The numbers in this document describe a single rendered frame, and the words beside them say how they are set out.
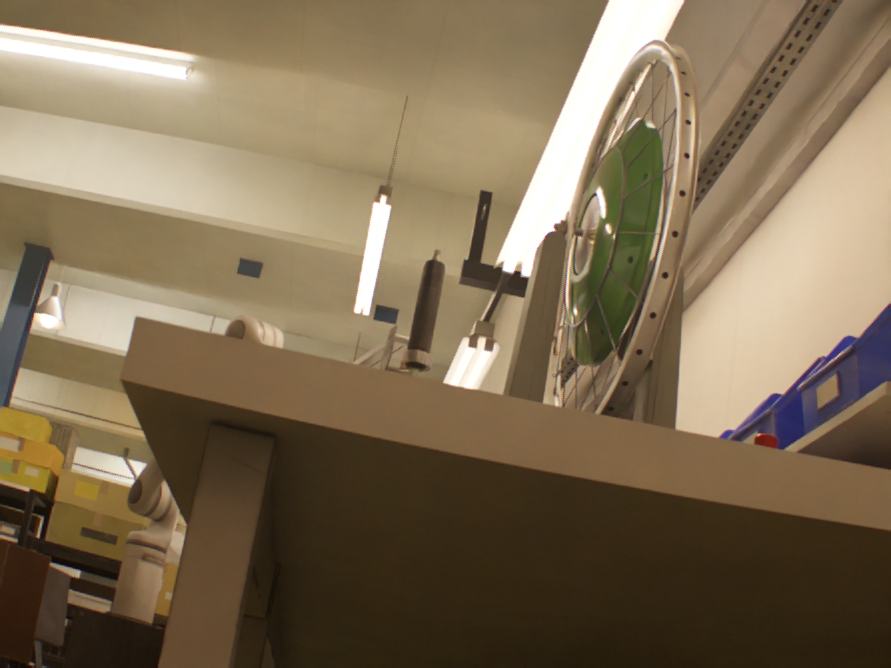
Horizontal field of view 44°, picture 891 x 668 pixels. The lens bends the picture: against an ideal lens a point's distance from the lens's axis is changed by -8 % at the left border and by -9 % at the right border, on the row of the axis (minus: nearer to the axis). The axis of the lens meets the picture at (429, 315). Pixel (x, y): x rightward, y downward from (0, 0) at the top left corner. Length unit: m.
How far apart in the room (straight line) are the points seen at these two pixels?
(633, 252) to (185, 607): 0.80
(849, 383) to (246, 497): 1.03
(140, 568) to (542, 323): 1.35
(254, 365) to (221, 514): 0.09
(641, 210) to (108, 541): 6.29
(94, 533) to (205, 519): 6.76
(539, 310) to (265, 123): 6.13
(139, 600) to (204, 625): 1.84
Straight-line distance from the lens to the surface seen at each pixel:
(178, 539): 9.88
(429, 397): 0.65
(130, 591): 2.50
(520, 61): 5.35
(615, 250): 1.35
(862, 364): 1.55
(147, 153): 7.89
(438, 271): 2.00
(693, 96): 1.31
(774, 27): 2.46
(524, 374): 1.36
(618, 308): 1.34
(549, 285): 1.40
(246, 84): 7.10
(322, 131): 7.39
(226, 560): 0.67
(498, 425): 0.65
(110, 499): 7.45
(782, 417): 1.81
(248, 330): 2.37
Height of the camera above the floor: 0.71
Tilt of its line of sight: 21 degrees up
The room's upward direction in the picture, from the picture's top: 11 degrees clockwise
